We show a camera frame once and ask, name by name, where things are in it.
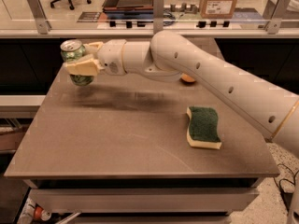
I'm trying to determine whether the green soda can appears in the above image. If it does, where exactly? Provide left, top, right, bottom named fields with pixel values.
left=60, top=39, right=93, bottom=86

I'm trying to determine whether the black power adapter with cable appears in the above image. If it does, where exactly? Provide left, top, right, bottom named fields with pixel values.
left=274, top=163, right=299, bottom=211

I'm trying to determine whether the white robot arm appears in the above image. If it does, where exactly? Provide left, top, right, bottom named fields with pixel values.
left=61, top=30, right=299, bottom=155

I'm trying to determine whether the orange fruit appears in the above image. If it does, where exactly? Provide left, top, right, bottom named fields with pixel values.
left=181, top=74, right=195, bottom=83

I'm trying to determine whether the green and yellow sponge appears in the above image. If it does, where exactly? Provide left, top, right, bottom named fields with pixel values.
left=187, top=106, right=221, bottom=149

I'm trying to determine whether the grey table drawer front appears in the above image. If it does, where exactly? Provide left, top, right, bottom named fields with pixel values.
left=30, top=188, right=258, bottom=213

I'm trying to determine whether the white bottle with orange cap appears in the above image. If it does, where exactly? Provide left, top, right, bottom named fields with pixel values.
left=17, top=198, right=51, bottom=224

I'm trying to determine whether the cardboard box with label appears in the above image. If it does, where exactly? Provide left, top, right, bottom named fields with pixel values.
left=200, top=0, right=237, bottom=19

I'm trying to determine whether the middle metal glass post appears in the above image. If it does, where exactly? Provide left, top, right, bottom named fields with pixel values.
left=153, top=0, right=164, bottom=34

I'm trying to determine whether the right metal glass post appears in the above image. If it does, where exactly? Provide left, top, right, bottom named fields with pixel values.
left=263, top=0, right=291, bottom=35

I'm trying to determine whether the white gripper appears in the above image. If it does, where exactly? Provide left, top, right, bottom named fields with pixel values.
left=64, top=39, right=126, bottom=77

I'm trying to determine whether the left metal glass post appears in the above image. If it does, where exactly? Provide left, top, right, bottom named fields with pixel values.
left=27, top=0, right=51, bottom=35

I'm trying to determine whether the metal glass post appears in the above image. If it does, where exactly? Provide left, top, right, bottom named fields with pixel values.
left=263, top=0, right=291, bottom=35
left=153, top=0, right=164, bottom=34
left=27, top=0, right=51, bottom=35

